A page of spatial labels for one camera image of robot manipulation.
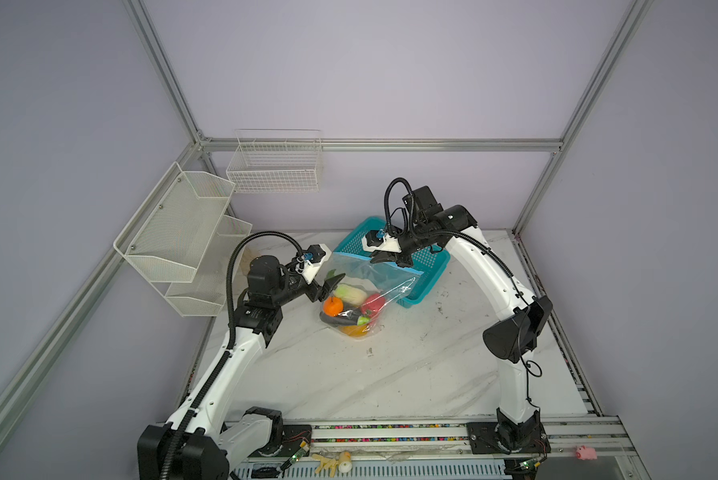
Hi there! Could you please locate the orange toy fruit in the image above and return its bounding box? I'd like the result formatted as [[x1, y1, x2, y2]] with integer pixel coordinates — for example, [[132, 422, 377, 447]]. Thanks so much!
[[322, 296, 344, 317]]

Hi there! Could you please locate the clear zip top bag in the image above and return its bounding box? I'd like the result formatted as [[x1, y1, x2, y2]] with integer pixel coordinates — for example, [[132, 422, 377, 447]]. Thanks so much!
[[318, 252, 422, 339]]

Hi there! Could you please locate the yellow toy mango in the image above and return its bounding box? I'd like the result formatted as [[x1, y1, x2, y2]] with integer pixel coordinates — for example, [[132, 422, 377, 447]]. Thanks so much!
[[340, 324, 373, 338]]

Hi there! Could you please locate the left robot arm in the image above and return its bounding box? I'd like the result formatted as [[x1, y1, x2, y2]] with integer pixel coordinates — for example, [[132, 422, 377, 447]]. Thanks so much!
[[137, 231, 342, 479]]

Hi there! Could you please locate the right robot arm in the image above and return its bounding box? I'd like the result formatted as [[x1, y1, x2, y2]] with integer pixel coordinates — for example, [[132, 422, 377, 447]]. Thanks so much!
[[362, 177, 553, 453]]

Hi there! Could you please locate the teal plastic basket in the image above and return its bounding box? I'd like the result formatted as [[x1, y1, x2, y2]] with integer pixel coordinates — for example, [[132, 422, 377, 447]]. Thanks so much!
[[333, 217, 451, 309]]

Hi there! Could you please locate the white mesh lower shelf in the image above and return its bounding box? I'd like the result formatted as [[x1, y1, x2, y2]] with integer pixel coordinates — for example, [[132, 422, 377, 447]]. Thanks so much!
[[164, 215, 252, 317]]

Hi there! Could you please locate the white mesh shelf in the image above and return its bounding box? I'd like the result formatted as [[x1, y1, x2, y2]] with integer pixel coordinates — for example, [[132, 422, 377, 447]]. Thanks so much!
[[164, 215, 252, 317], [113, 164, 235, 283]]

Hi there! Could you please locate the white mesh upper shelf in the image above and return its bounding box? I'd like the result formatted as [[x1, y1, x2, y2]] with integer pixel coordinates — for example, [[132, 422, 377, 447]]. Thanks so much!
[[113, 164, 235, 283]]

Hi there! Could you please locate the wooden toy figure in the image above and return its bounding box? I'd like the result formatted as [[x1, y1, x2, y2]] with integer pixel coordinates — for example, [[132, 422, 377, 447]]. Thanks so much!
[[311, 451, 353, 478]]

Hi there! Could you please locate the pink toy pig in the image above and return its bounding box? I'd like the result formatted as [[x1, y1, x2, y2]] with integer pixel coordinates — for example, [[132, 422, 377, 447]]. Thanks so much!
[[575, 445, 598, 461]]

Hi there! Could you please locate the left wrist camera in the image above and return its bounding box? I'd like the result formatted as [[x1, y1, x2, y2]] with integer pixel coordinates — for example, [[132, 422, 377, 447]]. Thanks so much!
[[295, 244, 332, 284]]

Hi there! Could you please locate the white wire basket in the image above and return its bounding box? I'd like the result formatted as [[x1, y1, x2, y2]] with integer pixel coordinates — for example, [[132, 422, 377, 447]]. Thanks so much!
[[226, 129, 323, 194]]

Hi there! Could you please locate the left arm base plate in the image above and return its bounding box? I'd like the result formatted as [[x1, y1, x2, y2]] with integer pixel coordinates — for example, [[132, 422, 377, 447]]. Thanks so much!
[[224, 407, 313, 460]]

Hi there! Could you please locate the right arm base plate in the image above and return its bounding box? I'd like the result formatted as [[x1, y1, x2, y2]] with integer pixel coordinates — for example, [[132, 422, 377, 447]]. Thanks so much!
[[466, 419, 550, 455]]

